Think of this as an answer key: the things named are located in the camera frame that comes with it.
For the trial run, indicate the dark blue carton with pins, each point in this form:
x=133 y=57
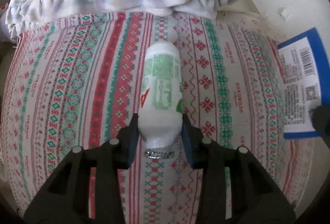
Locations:
x=305 y=69

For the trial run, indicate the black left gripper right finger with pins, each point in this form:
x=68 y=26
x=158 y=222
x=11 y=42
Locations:
x=205 y=154

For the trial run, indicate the white green bottle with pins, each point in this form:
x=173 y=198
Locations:
x=160 y=105

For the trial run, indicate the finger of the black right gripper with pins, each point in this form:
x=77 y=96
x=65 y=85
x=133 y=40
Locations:
x=320 y=118

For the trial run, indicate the patterned red green bedsheet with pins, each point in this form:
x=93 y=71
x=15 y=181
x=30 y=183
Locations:
x=78 y=81

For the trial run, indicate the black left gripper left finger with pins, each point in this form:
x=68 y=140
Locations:
x=115 y=154

